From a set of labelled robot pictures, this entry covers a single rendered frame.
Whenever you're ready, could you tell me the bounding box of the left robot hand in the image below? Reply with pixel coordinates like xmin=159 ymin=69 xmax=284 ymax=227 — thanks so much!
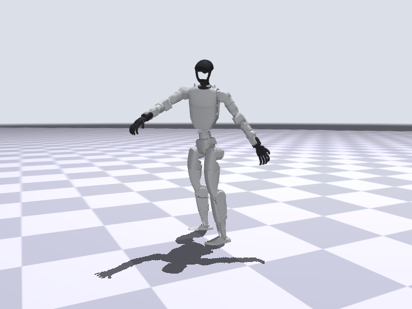
xmin=252 ymin=137 xmax=270 ymax=165

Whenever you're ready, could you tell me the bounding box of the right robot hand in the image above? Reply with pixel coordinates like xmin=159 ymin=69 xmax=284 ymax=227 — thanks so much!
xmin=129 ymin=113 xmax=153 ymax=135

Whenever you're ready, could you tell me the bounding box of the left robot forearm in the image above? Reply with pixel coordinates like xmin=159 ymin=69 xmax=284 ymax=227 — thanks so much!
xmin=240 ymin=114 xmax=257 ymax=145

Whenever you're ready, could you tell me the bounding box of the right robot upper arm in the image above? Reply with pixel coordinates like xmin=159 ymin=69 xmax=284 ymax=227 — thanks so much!
xmin=163 ymin=86 xmax=191 ymax=111

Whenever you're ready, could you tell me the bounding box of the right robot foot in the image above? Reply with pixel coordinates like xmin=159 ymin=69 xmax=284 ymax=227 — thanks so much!
xmin=188 ymin=224 xmax=214 ymax=230

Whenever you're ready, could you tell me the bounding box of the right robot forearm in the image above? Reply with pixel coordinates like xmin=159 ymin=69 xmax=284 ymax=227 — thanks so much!
xmin=144 ymin=98 xmax=168 ymax=120

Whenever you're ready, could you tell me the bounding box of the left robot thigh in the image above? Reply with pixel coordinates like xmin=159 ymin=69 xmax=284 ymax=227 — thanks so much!
xmin=204 ymin=144 xmax=224 ymax=202

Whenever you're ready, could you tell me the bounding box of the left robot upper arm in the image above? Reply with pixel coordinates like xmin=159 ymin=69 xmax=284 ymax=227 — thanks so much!
xmin=217 ymin=90 xmax=245 ymax=125

